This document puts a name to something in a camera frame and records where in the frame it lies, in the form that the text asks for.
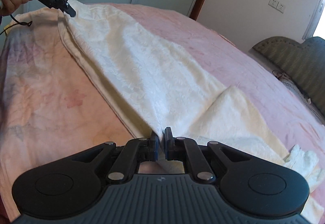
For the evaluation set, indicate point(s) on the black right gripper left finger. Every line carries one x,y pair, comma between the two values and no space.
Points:
72,185

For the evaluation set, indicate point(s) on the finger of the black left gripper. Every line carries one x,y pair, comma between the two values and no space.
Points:
68,9

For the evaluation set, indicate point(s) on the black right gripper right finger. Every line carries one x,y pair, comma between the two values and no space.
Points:
249,184

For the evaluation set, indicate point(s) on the cream white pants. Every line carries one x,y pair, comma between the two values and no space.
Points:
159,69

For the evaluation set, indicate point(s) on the pink floral bed sheet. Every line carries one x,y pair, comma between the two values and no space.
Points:
51,110

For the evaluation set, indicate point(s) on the green striped headboard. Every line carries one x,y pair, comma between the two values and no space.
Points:
303,62

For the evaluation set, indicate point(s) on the window with metal frame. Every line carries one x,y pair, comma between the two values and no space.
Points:
314,20

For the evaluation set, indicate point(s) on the white wall socket plate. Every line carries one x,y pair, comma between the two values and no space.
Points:
281,7
273,3

